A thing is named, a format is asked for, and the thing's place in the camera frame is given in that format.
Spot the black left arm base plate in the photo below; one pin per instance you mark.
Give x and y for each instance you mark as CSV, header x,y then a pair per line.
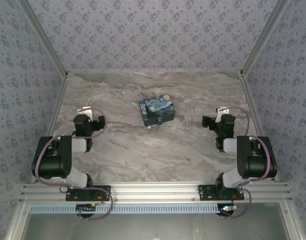
x,y
102,193

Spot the aluminium table side rail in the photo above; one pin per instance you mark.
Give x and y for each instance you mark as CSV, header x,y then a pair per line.
x,y
57,107
253,107

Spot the aluminium mounting rail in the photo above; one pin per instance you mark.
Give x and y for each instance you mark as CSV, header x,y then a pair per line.
x,y
155,192

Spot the aluminium slanted frame post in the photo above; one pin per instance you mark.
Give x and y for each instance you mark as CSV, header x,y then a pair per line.
x,y
42,37
265,37

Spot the small blue padlock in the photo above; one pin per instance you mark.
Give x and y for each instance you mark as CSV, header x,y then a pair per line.
x,y
159,121

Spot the black controller board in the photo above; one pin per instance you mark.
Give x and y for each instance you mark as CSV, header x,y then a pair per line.
x,y
85,209
226,211

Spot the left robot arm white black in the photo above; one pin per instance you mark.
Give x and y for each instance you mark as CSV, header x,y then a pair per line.
x,y
52,162

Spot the starry night print box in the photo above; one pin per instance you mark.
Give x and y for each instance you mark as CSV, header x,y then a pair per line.
x,y
156,108

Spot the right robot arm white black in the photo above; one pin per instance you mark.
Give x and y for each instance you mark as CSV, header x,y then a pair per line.
x,y
255,162

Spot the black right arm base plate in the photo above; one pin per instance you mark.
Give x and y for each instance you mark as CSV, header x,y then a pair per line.
x,y
206,193

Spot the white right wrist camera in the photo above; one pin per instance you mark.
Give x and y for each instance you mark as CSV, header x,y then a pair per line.
x,y
221,110

